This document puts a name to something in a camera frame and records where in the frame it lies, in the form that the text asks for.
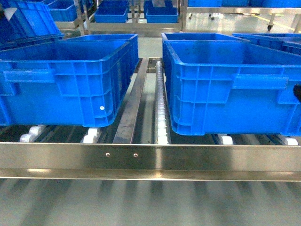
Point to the background blue bin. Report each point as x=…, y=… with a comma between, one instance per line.
x=162, y=15
x=111, y=15

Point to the background blue bin right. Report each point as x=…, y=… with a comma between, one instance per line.
x=162, y=15

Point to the stainless steel shelf rack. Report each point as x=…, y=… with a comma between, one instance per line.
x=129, y=150

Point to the tilted blue bin with paper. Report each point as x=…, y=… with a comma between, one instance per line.
x=23, y=22

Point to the blue bin front right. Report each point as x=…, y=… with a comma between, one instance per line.
x=232, y=87

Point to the blue bin front left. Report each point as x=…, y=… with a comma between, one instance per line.
x=77, y=83

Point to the background blue bin left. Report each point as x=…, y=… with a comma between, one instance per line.
x=111, y=15

